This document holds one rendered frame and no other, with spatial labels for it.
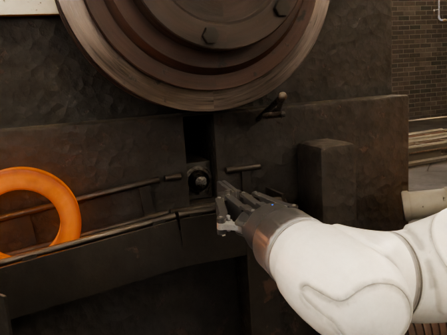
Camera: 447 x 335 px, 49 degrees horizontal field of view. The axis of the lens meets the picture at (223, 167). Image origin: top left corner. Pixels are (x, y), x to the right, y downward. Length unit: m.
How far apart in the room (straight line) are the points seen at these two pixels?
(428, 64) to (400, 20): 0.92
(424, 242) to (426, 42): 8.64
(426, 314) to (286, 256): 0.17
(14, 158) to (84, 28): 0.25
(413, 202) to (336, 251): 0.51
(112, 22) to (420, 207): 0.64
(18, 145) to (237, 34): 0.41
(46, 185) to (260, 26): 0.41
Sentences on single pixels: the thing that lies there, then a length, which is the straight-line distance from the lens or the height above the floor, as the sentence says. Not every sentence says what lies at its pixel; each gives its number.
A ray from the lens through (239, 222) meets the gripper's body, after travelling 0.68.
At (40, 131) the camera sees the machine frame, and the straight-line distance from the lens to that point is 0.89.
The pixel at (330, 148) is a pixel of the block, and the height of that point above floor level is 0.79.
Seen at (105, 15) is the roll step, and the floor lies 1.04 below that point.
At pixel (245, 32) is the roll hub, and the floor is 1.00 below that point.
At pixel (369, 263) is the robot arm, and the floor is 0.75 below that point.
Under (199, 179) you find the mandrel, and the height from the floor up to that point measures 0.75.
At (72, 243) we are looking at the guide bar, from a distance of 0.83.
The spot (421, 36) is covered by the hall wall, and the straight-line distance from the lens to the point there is 9.12.
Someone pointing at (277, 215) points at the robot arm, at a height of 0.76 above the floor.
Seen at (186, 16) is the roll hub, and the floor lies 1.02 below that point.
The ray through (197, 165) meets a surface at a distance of 0.97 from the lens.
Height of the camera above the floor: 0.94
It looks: 10 degrees down
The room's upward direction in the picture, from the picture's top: 4 degrees counter-clockwise
